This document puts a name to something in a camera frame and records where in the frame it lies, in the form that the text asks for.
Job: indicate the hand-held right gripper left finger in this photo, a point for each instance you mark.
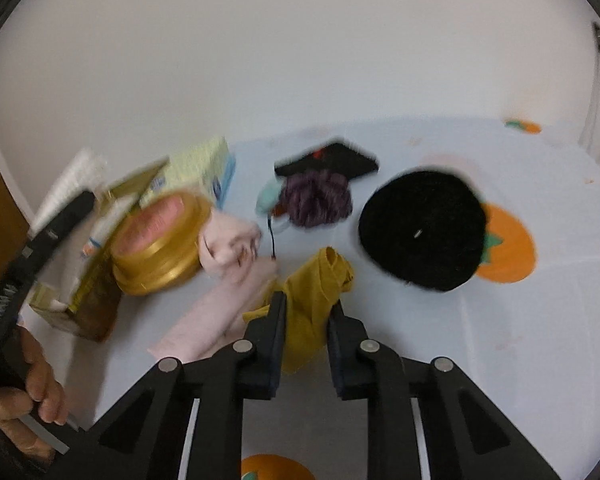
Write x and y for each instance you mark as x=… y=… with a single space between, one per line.
x=275 y=345

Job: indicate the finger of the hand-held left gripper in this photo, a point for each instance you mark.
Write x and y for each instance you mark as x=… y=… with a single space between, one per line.
x=62 y=217

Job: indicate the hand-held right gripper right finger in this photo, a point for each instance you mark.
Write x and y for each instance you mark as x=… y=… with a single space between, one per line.
x=338 y=360

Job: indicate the mustard yellow cloth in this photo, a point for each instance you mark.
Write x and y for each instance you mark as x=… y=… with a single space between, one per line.
x=310 y=300

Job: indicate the pink cloth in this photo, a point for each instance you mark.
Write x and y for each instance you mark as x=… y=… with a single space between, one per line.
x=215 y=305

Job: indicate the gold rectangular tin box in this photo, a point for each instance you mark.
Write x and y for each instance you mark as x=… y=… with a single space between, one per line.
x=95 y=305

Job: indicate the purple scrunchie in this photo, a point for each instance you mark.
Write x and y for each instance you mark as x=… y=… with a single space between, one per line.
x=315 y=197

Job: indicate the black round knit cloth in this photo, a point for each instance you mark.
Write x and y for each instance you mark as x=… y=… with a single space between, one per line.
x=420 y=230

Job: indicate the person's left hand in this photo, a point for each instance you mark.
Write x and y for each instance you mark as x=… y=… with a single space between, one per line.
x=45 y=390

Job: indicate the gold round tin pink lid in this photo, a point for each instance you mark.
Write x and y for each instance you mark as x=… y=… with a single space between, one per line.
x=155 y=245

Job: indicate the patterned tissue pack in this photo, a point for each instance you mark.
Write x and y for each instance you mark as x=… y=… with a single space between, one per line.
x=195 y=165

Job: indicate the black cloth with red mark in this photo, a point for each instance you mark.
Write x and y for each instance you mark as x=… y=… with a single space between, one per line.
x=345 y=160

